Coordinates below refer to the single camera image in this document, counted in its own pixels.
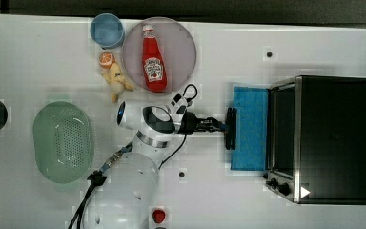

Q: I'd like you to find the small red strawberry toy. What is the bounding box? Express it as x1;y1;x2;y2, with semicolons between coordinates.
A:
152;209;166;224

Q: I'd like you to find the orange half toy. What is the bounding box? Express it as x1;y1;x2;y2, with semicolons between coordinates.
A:
99;52;115;69

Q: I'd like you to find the green oval colander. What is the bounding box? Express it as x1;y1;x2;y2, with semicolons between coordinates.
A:
32;101;93;184

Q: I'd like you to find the grey round plate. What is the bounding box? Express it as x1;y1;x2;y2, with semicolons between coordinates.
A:
122;17;196;92

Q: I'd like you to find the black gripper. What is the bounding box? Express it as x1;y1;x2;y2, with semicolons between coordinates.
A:
179;112;227;134

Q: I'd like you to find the peeled banana toy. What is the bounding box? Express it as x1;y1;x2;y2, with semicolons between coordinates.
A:
102;63;134;103

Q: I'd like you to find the black steel toaster oven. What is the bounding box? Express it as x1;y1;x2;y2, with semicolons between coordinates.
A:
224;74;366;206

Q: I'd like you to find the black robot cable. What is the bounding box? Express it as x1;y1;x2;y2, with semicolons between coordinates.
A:
156;83;199;171

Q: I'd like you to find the blue cup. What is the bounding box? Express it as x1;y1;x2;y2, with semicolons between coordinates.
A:
90;13;125;49

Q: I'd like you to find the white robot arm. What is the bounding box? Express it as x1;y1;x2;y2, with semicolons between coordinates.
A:
75;94;236;229

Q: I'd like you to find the red ketchup bottle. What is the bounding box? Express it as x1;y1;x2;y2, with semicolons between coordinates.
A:
142;24;168;93

